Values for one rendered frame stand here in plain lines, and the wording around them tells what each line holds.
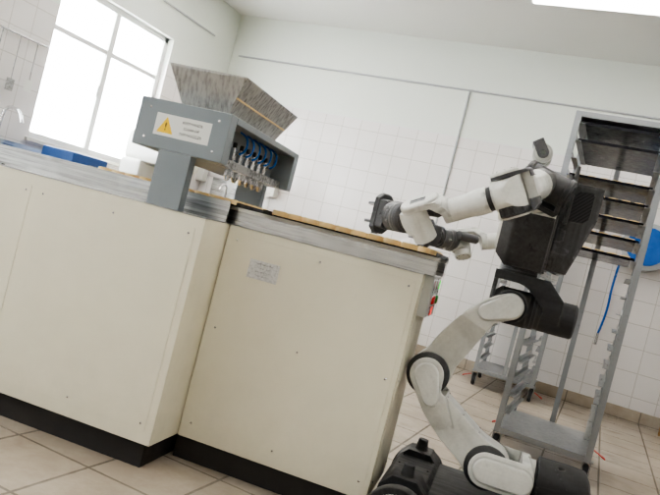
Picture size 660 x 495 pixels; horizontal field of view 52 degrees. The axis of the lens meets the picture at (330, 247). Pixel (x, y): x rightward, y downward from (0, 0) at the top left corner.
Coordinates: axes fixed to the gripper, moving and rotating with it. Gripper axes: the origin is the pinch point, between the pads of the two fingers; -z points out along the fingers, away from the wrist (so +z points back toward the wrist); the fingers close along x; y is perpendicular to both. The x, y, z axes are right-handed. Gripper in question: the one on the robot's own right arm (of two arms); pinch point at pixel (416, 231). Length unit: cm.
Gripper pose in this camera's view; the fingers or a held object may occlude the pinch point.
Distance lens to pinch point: 265.7
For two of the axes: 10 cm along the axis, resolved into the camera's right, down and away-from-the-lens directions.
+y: 4.8, 1.4, -8.7
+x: 2.5, -9.7, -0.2
